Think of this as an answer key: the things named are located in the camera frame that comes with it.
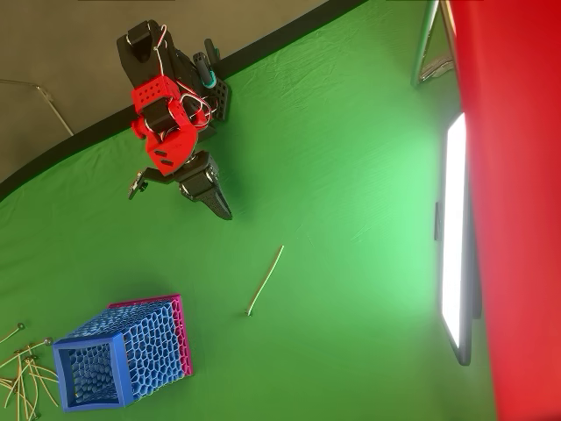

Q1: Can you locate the blue and magenta mesh basket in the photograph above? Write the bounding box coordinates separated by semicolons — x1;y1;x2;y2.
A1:
52;292;195;414

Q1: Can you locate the clear plastic clip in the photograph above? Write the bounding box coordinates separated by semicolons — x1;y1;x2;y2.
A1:
418;55;456;83

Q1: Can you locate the thin grey cable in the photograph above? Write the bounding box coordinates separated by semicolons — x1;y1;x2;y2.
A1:
0;78;75;137

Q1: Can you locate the flat LED light panel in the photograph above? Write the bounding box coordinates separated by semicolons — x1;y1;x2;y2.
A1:
433;111;483;367

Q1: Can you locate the spare candle wick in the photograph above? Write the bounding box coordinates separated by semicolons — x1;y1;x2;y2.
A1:
0;323;25;346
25;357;60;407
12;336;53;355
14;350;26;420
30;369;60;385

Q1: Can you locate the chrome tube stand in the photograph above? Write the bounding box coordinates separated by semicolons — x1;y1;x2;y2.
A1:
410;0;458;89

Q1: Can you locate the red blurred foreground object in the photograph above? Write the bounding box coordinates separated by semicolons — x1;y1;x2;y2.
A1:
446;0;561;421

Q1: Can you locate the candle wick with metal base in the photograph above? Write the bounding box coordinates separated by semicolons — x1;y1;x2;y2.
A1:
245;244;285;318

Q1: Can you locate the black clamp with teal ring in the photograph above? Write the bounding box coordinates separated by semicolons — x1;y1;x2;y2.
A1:
192;38;231;125

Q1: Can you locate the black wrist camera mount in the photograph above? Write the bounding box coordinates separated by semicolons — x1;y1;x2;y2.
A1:
127;168;181;201

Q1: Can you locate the green cloth with black edge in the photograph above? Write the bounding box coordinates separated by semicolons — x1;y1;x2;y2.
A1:
0;0;499;421

